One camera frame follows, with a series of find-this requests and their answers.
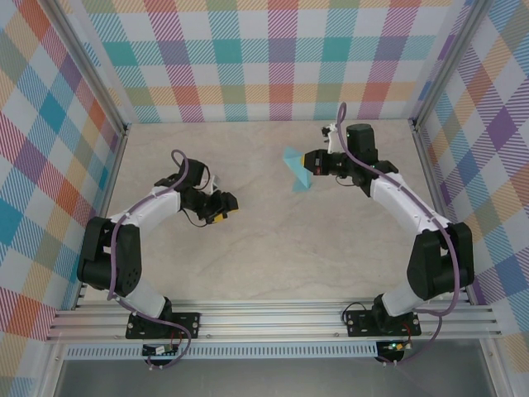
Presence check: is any left gripper thin black wire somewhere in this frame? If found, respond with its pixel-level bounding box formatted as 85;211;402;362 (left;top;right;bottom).
183;208;206;228

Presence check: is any aluminium side rail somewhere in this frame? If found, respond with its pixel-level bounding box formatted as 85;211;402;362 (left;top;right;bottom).
72;123;131;311
411;119;472;305

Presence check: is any light blue cloth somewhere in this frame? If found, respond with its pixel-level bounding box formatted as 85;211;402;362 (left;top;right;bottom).
281;146;312;194

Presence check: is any base thin black wire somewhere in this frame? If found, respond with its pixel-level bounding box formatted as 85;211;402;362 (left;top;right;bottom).
341;304;361;326

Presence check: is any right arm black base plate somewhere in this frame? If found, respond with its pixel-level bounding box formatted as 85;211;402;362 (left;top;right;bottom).
346;308;422;338

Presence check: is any perforated metal cable tray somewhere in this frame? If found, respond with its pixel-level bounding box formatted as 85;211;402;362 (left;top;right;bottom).
64;346;379;361

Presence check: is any aluminium frame post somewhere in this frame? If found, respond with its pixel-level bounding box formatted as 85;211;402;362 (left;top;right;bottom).
411;0;484;129
43;0;130;137

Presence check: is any grey metal sheet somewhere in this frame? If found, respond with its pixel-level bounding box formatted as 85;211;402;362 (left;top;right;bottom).
53;357;497;397

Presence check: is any aluminium mounting rail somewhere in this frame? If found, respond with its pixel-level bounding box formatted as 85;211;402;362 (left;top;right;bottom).
45;298;503;343

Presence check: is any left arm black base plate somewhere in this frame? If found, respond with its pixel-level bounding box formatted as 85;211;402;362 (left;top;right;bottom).
125;310;203;341

